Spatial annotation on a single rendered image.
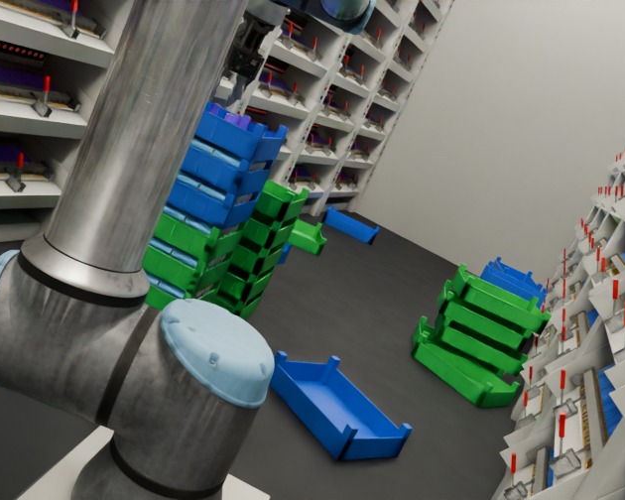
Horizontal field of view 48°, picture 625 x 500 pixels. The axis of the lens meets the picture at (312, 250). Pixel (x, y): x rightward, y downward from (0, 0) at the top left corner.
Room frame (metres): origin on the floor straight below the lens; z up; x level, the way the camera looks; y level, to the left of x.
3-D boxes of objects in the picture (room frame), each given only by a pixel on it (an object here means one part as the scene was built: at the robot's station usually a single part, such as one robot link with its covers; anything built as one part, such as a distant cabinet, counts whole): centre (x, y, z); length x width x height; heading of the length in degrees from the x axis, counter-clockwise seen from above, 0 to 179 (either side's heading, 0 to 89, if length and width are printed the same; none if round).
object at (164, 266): (1.56, 0.33, 0.20); 0.30 x 0.20 x 0.08; 82
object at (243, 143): (1.56, 0.33, 0.52); 0.30 x 0.20 x 0.08; 82
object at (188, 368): (0.77, 0.06, 0.31); 0.17 x 0.15 x 0.18; 95
